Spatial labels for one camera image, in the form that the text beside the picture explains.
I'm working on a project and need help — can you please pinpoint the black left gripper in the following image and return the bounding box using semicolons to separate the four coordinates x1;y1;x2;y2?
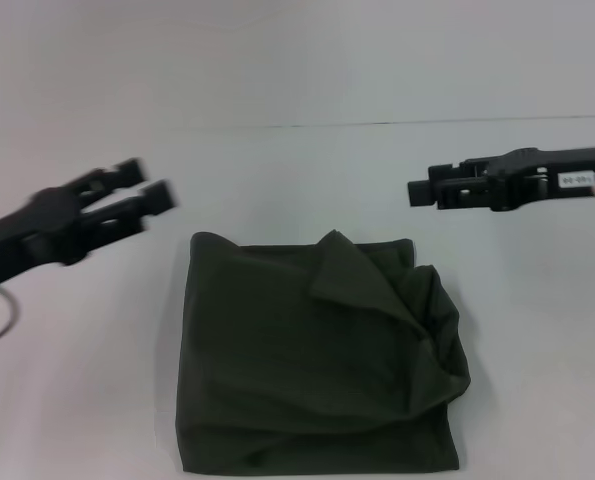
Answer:
0;158;179;297

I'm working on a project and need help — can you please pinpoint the dark green FREE t-shirt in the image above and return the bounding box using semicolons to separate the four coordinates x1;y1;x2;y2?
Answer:
174;228;473;475

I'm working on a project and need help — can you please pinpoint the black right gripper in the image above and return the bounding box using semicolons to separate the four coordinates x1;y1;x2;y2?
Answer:
407;144;595;214

